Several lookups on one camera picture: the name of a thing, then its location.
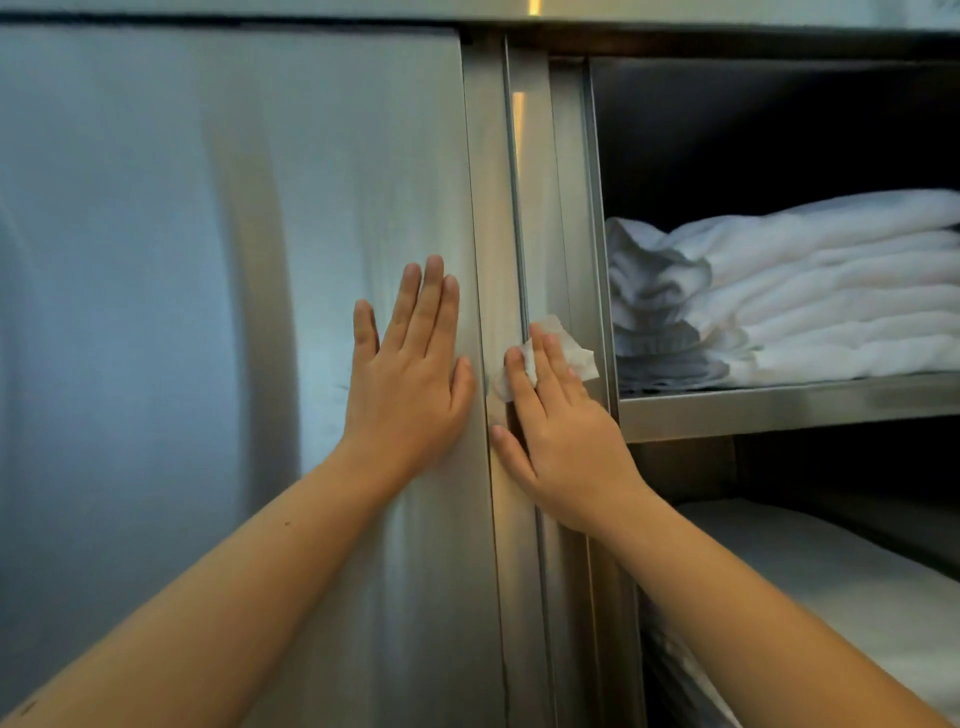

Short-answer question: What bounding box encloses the person's right forearm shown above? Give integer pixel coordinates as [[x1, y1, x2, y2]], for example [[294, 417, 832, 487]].
[[599, 487, 950, 728]]

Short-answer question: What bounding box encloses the person's right hand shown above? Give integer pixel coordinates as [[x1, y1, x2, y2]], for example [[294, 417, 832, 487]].
[[491, 323, 654, 538]]

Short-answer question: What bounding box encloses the white wet wipe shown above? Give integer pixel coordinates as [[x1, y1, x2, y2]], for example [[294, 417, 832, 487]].
[[491, 314, 601, 403]]

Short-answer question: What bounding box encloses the stainless steel cabinet door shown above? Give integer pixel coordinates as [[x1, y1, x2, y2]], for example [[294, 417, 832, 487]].
[[503, 33, 648, 728], [0, 22, 556, 728]]

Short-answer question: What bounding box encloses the person's left hand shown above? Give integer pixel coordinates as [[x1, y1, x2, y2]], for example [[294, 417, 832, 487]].
[[329, 255, 478, 489]]

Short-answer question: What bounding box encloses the stack of white folded towels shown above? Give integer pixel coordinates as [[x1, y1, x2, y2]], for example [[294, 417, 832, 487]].
[[605, 187, 960, 395]]

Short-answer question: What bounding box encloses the stack of white folded sheets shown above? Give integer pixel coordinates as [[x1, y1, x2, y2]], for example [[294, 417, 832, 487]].
[[641, 498, 960, 728]]

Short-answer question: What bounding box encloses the person's left forearm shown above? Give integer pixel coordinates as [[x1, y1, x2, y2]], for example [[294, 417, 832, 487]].
[[0, 446, 421, 728]]

